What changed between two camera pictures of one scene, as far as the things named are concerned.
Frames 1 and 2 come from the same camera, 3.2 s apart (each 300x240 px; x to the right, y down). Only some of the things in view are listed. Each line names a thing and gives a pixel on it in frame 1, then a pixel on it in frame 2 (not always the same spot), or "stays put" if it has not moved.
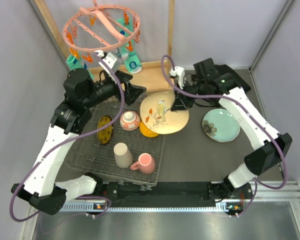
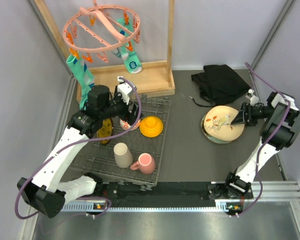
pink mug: [145, 164] stays put
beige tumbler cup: [123, 157] stays put
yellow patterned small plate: [105, 134] stays put
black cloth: [219, 79] stays put
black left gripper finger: [182, 102] → [243, 116]
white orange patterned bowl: [129, 120] stays put
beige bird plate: [156, 115] → [217, 122]
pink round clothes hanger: [98, 27] stays put
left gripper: [132, 91] → [130, 117]
